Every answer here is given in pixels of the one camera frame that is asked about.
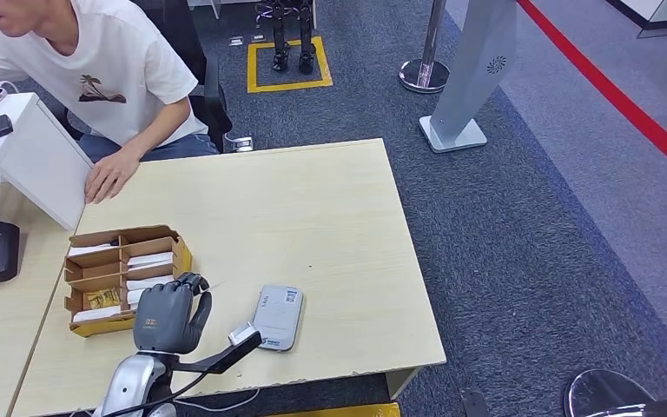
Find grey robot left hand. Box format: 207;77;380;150
133;272;214;355

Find pale table leg panel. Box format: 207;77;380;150
385;366;425;402

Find white floor cable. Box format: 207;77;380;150
175;388;261;415

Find yellow packet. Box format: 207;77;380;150
84;288;122;311

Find chrome stanchion base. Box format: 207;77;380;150
563;369;657;417

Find person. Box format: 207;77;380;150
0;0;222;205

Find white box stand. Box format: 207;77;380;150
0;91;96;231

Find small black humanoid robot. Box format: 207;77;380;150
255;0;319;76

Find person's left hand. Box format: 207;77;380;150
83;148;141;205

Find cardboard card organizer box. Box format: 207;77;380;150
63;224;193;339

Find grey card reader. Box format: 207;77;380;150
251;284;305;354

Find grey kiosk stand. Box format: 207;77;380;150
418;0;518;155

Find yellow floor tape strip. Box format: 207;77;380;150
267;402;402;417

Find black office chair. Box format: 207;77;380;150
56;0;234;154

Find chrome stanchion post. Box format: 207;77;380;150
398;0;452;95

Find red barrier belt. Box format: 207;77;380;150
516;0;667;189

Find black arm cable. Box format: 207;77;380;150
100;371;209;417

